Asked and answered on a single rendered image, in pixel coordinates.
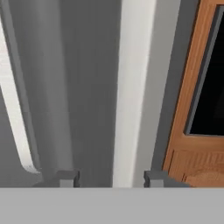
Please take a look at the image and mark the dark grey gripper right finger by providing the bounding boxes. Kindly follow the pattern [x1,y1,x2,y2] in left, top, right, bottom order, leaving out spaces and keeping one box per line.
[143,170,191,188]

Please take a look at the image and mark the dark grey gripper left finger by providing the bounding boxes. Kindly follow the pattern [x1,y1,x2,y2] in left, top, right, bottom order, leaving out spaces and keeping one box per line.
[32,169,81,188]

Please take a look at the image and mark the grey fridge door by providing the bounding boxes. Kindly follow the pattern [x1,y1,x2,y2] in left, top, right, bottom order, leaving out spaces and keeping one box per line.
[0,0,201,188]

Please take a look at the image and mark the wooden oven cabinet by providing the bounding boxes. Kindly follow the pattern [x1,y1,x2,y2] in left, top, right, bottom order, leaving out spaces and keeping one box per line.
[162,0,224,188]

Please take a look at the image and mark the black built-in oven door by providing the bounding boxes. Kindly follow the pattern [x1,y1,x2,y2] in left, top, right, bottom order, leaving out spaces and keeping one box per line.
[183,3,224,138]

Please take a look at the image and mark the curved white fridge handle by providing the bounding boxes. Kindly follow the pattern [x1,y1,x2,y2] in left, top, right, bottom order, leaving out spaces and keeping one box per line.
[0,20,42,175]

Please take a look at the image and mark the straight white fridge handle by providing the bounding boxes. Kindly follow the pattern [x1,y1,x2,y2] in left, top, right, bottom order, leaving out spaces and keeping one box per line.
[111,0,158,188]

